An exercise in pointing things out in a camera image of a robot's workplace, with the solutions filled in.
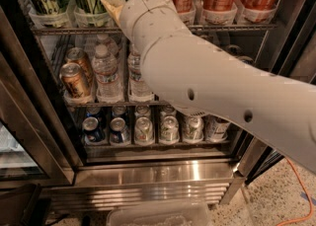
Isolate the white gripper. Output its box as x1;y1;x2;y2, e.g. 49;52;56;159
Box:
99;0;193;53

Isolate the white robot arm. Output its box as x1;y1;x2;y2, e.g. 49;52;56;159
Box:
101;0;316;173

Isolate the gold can rear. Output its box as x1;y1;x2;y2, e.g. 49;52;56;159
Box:
65;47;94;84

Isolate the gold can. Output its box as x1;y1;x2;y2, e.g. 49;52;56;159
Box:
65;47;94;84
59;62;90;99

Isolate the gold can front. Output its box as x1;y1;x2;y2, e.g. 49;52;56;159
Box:
59;62;90;99

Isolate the silver blue can right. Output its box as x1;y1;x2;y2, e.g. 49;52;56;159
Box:
237;55;254;66

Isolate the steel fridge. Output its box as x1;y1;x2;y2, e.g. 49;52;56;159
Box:
1;0;315;213

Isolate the blue pepsi can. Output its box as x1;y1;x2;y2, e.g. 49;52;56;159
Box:
110;117;130;144
82;116;105;142

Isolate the silver green can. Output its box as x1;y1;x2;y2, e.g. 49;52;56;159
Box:
183;116;203;143
160;115;179;144

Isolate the blue pepsi can left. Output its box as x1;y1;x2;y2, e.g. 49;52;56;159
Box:
82;116;105;142

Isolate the fridge door right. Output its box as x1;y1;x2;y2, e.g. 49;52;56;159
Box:
239;29;316;185

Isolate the water bottle middle front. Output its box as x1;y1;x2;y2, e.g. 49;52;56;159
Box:
127;43;154;102

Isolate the water bottle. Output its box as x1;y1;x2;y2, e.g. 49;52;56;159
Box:
127;43;154;102
92;44;121;103

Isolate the water bottle left front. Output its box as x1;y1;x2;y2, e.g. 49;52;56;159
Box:
92;44;121;103

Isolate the white cap juice bottle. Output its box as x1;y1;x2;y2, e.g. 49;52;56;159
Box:
205;116;230;142

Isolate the clear plastic bin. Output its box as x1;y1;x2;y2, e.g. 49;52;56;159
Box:
106;201;212;226

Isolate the orange power cable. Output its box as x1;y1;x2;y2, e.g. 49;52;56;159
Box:
276;158;314;226

